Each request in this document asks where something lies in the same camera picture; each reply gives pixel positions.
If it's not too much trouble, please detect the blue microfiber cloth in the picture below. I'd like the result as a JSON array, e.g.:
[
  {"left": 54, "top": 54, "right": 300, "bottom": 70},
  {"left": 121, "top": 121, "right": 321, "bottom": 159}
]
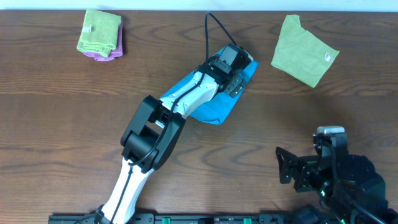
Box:
[{"left": 160, "top": 58, "right": 258, "bottom": 124}]

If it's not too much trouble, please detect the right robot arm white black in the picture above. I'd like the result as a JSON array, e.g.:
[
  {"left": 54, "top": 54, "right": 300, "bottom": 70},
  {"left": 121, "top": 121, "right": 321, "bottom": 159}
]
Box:
[{"left": 275, "top": 133, "right": 397, "bottom": 223}]

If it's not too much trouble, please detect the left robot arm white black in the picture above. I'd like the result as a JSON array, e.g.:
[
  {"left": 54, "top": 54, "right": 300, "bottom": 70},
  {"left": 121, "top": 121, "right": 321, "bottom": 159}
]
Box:
[{"left": 94, "top": 44, "right": 254, "bottom": 223}]

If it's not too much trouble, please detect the green cloth unfolded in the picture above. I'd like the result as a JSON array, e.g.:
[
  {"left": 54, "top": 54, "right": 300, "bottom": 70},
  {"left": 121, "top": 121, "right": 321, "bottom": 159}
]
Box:
[{"left": 271, "top": 14, "right": 339, "bottom": 88}]

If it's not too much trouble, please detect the pink folded cloth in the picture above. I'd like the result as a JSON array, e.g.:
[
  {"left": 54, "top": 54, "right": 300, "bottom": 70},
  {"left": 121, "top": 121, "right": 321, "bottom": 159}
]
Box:
[{"left": 83, "top": 22, "right": 124, "bottom": 62}]

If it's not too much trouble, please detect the green folded cloth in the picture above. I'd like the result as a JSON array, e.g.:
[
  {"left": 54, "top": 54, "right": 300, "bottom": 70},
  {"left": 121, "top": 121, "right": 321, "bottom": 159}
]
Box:
[{"left": 76, "top": 9, "right": 122, "bottom": 57}]

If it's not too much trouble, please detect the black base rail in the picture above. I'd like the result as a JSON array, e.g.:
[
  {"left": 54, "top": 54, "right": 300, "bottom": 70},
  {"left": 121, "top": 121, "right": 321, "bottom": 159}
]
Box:
[{"left": 48, "top": 212, "right": 312, "bottom": 224}]

